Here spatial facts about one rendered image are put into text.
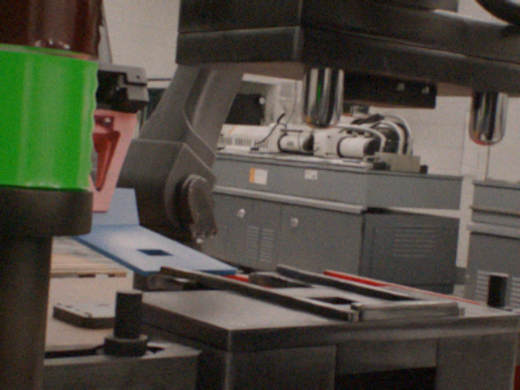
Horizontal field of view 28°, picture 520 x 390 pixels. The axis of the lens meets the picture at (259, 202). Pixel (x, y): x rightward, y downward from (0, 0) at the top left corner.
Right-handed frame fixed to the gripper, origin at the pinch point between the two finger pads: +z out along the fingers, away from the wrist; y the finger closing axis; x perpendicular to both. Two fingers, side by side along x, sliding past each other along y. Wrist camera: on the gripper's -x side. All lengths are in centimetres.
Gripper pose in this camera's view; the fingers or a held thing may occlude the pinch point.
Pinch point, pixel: (96, 202)
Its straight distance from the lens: 79.5
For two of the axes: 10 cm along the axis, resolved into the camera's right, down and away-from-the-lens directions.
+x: 8.1, 0.2, 5.9
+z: 1.8, 9.5, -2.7
